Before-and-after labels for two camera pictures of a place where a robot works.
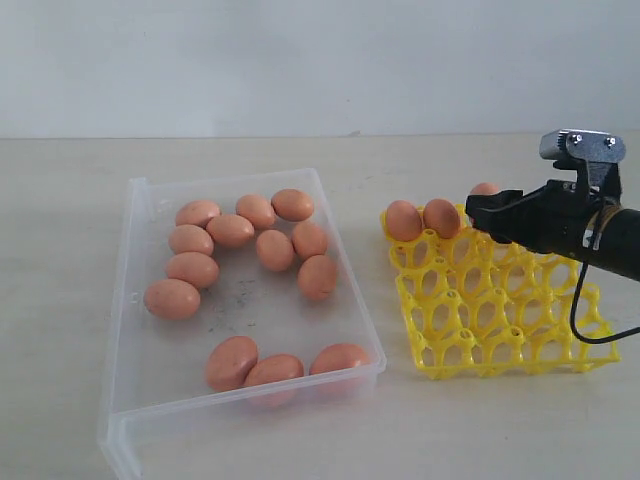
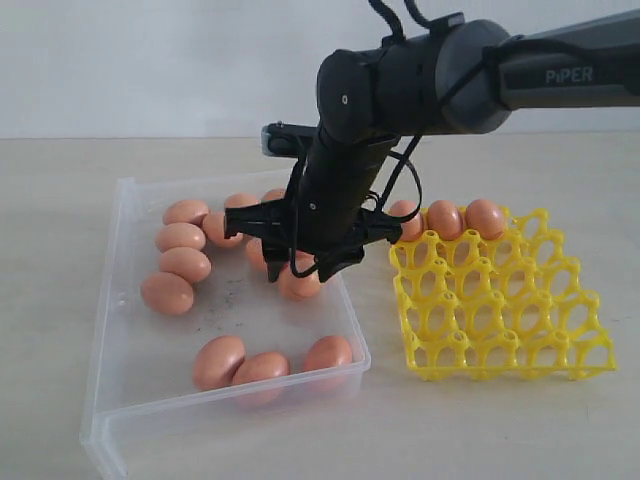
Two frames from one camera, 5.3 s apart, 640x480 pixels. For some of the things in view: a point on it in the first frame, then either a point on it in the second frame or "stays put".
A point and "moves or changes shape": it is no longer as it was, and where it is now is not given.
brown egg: x=484 y=188 moves or changes shape
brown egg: x=443 y=217 stays put
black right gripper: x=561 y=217 -> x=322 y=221
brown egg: x=403 y=220 stays put
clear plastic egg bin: x=231 y=292 moves or changes shape
